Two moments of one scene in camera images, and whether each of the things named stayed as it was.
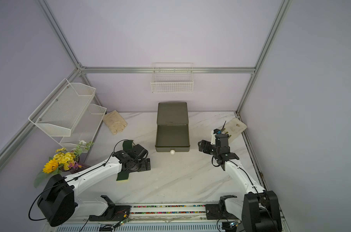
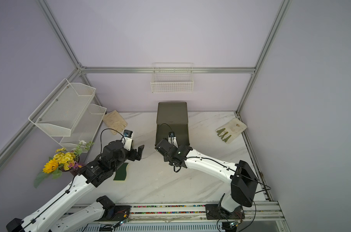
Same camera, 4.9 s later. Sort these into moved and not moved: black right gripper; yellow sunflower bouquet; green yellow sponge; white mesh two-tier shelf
Moved: black right gripper
Not moved: yellow sunflower bouquet; white mesh two-tier shelf; green yellow sponge
